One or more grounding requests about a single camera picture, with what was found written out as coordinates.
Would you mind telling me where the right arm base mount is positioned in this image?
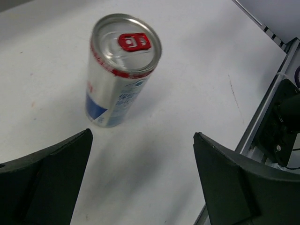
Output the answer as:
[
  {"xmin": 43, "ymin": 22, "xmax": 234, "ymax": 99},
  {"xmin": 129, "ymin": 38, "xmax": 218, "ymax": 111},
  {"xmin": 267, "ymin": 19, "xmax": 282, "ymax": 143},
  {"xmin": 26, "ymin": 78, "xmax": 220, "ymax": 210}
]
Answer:
[{"xmin": 254, "ymin": 79, "xmax": 300, "ymax": 167}]

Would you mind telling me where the silver can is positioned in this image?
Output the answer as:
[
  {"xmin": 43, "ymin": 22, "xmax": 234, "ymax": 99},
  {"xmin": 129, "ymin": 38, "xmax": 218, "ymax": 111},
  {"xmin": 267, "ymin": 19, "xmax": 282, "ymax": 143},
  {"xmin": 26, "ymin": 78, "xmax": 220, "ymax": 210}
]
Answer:
[{"xmin": 85, "ymin": 14, "xmax": 162, "ymax": 127}]

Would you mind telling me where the aluminium rail frame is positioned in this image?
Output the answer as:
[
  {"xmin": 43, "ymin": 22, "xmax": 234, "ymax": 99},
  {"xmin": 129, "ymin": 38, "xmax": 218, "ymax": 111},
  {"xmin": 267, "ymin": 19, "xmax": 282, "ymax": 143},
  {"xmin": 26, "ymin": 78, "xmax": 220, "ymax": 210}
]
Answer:
[{"xmin": 195, "ymin": 0, "xmax": 300, "ymax": 225}]

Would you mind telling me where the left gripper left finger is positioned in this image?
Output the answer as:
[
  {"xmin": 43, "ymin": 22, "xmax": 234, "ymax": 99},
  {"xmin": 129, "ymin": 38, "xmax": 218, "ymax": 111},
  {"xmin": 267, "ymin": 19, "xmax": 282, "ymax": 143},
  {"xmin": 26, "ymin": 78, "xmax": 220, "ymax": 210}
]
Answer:
[{"xmin": 0, "ymin": 129, "xmax": 93, "ymax": 225}]

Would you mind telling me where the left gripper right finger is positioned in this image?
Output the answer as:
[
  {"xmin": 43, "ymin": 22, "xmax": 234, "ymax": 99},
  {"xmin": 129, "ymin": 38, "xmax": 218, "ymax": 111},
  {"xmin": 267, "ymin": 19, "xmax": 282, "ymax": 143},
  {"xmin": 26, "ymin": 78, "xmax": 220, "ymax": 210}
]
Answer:
[{"xmin": 194, "ymin": 133, "xmax": 300, "ymax": 225}]

